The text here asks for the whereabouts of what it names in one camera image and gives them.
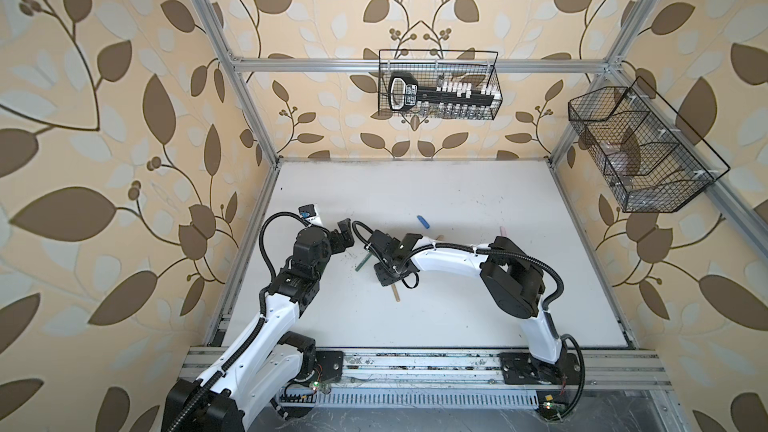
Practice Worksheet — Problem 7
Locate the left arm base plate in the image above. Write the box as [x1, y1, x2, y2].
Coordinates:
[287, 349, 345, 387]

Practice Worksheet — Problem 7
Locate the black tool in basket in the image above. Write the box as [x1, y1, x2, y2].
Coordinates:
[382, 72, 502, 112]

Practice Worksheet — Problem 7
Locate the beige fountain pen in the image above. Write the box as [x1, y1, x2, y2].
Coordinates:
[390, 284, 401, 303]

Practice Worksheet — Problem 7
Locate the aluminium cage frame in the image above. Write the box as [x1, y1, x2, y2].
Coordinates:
[167, 0, 768, 432]

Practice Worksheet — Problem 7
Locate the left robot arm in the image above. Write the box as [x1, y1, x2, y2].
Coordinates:
[161, 206, 354, 431]

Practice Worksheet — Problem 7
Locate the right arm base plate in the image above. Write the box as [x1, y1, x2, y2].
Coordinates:
[499, 348, 585, 387]

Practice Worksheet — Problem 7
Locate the black wire basket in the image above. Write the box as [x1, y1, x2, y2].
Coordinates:
[377, 48, 503, 121]
[568, 76, 731, 213]

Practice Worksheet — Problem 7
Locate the black wire basket right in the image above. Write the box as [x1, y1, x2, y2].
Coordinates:
[568, 76, 731, 213]

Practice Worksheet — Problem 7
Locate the green fountain pen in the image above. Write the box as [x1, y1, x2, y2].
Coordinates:
[355, 252, 372, 272]

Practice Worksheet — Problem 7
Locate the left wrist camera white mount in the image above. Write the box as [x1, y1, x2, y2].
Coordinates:
[298, 204, 323, 227]

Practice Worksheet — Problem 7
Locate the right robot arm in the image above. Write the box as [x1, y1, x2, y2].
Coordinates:
[351, 221, 585, 386]

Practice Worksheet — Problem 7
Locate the black wire basket back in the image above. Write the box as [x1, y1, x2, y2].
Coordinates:
[377, 48, 503, 121]

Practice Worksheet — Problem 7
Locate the blue pen cap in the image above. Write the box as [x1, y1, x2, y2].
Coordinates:
[417, 215, 431, 229]

